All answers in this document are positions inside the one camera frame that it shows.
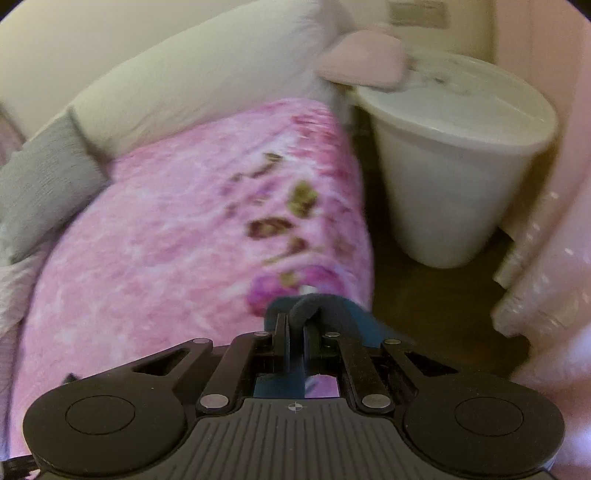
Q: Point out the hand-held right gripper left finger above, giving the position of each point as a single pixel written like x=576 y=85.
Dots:
x=280 y=339

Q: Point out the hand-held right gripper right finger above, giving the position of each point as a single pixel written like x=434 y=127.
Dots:
x=310 y=341

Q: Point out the teal striped garment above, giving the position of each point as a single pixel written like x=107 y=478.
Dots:
x=344 y=318

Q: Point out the pink floral blanket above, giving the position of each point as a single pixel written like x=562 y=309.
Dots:
x=175 y=240

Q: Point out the white round side table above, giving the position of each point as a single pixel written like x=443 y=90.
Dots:
x=452 y=152

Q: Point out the pink curtain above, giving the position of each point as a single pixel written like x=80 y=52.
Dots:
x=554 y=258

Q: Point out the white pillow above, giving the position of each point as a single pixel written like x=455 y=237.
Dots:
x=194 y=78

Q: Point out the grey pillow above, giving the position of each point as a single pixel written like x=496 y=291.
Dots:
x=44 y=180

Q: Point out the pink heart cushion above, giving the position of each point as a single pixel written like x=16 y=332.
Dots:
x=364 y=57

